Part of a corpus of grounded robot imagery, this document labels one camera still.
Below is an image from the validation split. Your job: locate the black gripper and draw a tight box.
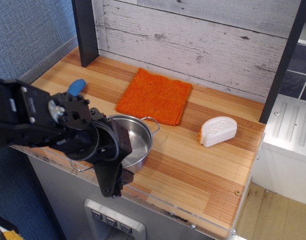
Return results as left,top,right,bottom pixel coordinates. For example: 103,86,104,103
64,107,134,198

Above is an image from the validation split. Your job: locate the silver pot with handles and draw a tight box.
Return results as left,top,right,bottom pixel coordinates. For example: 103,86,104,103
69,114,160,174

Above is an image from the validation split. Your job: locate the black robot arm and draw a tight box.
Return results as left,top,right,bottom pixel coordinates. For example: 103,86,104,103
0,79,134,198

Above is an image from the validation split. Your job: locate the orange knitted rag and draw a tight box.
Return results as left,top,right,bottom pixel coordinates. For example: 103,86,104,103
115,68,192,126

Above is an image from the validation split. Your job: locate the silver cabinet button panel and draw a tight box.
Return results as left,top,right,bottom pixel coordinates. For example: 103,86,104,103
84,198,146,240

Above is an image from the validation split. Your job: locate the clear acrylic table guard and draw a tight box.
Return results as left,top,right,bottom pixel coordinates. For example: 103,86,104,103
19,121,265,240

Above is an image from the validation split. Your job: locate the white toy cheese wedge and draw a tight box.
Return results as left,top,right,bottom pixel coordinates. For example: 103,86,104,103
198,116,238,148

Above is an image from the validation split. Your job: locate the white toy sink unit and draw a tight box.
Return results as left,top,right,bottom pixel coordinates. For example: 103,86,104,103
252,94,306,204

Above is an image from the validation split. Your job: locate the blue handled toy fork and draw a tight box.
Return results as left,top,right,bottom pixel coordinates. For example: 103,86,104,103
67,79,86,97

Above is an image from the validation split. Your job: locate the dark left shelf post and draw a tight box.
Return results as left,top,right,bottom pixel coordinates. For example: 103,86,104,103
71,0,99,67

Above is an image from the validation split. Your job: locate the dark shelf post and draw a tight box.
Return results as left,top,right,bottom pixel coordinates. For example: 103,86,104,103
71,0,99,67
259,0,306,124

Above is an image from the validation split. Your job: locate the dark right shelf post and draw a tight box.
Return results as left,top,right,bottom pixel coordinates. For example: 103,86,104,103
259,0,306,124

